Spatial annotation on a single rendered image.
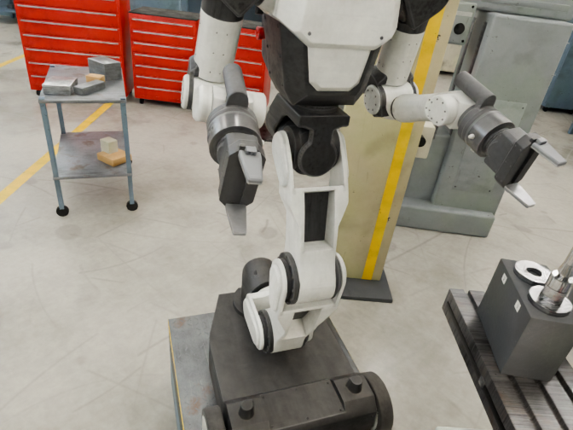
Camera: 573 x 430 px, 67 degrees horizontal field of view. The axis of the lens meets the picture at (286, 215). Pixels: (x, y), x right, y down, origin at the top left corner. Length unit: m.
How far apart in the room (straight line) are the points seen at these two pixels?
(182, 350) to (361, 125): 1.37
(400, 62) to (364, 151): 1.24
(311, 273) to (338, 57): 0.53
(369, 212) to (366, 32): 1.69
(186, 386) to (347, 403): 0.59
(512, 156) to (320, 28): 0.45
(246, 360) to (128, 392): 0.81
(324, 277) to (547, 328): 0.52
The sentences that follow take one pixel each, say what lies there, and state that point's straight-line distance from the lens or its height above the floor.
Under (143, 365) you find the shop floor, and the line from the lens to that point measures 2.31.
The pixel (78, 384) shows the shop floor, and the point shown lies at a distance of 2.31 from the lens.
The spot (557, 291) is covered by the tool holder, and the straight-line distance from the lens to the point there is 1.13.
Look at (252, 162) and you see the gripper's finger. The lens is 0.61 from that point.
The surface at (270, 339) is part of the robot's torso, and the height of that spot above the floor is 0.71.
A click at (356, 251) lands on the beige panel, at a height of 0.24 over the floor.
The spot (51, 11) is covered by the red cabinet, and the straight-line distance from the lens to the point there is 5.58.
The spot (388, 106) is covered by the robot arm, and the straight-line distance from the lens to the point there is 1.21.
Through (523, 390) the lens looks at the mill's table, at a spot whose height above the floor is 0.96.
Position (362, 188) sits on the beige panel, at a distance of 2.48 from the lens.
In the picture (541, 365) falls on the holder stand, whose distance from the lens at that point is 1.23.
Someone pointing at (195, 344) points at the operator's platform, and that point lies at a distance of 1.84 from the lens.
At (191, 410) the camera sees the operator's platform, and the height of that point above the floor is 0.40.
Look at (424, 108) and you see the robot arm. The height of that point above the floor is 1.48.
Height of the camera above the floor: 1.77
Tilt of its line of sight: 31 degrees down
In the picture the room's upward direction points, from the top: 7 degrees clockwise
